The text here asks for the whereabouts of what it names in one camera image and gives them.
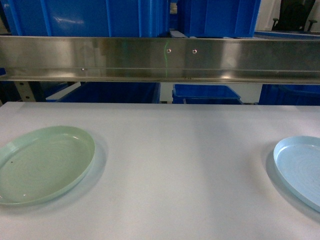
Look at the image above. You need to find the stainless steel shelf rail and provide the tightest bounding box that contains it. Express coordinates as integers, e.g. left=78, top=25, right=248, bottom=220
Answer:
left=0, top=36, right=320, bottom=85

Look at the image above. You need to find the large blue bin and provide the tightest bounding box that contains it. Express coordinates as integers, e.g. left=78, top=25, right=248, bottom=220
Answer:
left=177, top=0, right=261, bottom=38
left=0, top=0, right=170, bottom=38

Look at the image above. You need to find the blue bin lower left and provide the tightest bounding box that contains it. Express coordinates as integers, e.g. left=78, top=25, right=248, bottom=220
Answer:
left=57, top=82, right=161, bottom=104

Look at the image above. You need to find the light green oval plate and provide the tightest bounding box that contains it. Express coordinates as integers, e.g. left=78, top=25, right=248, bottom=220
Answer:
left=0, top=126, right=96, bottom=206

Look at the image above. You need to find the light blue oval plate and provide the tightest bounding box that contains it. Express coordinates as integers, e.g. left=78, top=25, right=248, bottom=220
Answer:
left=273, top=136, right=320, bottom=212

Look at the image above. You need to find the large blue bin upper right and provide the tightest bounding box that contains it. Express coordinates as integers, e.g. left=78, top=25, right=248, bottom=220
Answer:
left=177, top=0, right=261, bottom=38

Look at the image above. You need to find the blue bin lower middle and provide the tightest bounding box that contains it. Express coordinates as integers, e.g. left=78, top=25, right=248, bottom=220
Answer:
left=172, top=84, right=243, bottom=105

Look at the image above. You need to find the blue bin lower right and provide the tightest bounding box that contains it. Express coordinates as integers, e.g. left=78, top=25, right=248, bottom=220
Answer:
left=258, top=84, right=320, bottom=106

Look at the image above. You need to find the large blue bin upper left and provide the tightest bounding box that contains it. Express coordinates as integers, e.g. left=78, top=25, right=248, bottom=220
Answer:
left=0, top=0, right=170, bottom=38

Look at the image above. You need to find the black office chair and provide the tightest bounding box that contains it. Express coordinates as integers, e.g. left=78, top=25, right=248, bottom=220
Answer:
left=271, top=0, right=318, bottom=32

